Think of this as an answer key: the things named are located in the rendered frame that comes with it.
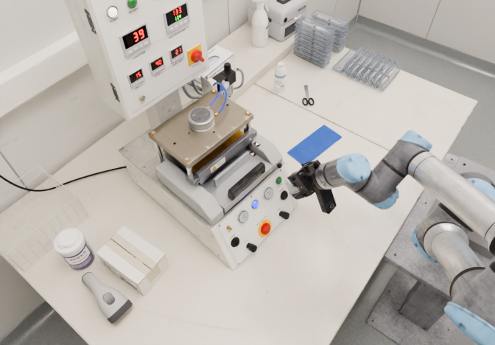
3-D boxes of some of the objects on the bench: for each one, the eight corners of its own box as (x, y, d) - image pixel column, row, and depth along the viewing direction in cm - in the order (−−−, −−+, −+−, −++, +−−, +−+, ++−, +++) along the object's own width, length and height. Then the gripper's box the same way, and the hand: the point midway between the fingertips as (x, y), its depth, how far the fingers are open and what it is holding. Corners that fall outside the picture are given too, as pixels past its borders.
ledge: (156, 96, 185) (154, 89, 181) (266, 15, 226) (266, 7, 223) (205, 125, 173) (205, 118, 169) (311, 33, 214) (312, 26, 211)
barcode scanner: (74, 289, 128) (65, 278, 122) (94, 270, 132) (86, 259, 126) (116, 329, 120) (109, 321, 114) (137, 308, 124) (130, 298, 118)
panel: (236, 266, 132) (216, 225, 122) (295, 208, 145) (281, 166, 136) (241, 269, 130) (220, 227, 121) (299, 209, 144) (285, 168, 134)
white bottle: (274, 85, 188) (275, 59, 177) (284, 85, 188) (286, 60, 177) (273, 92, 185) (275, 66, 174) (284, 93, 185) (286, 67, 174)
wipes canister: (63, 262, 134) (46, 240, 122) (85, 243, 138) (69, 220, 127) (80, 278, 131) (63, 256, 119) (102, 258, 135) (87, 236, 123)
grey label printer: (246, 25, 212) (245, -6, 199) (272, 9, 221) (272, -21, 208) (282, 44, 201) (284, 12, 188) (307, 27, 210) (311, -4, 197)
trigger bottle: (253, 48, 199) (252, 0, 180) (250, 38, 204) (250, -9, 185) (270, 46, 200) (272, -2, 181) (267, 37, 205) (269, -10, 186)
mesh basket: (-13, 235, 141) (-33, 215, 131) (51, 186, 154) (37, 164, 144) (24, 273, 132) (5, 254, 122) (89, 217, 145) (77, 196, 135)
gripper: (323, 153, 118) (287, 168, 136) (304, 172, 113) (269, 184, 132) (341, 177, 118) (303, 188, 137) (323, 196, 114) (285, 205, 133)
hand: (293, 192), depth 134 cm, fingers closed
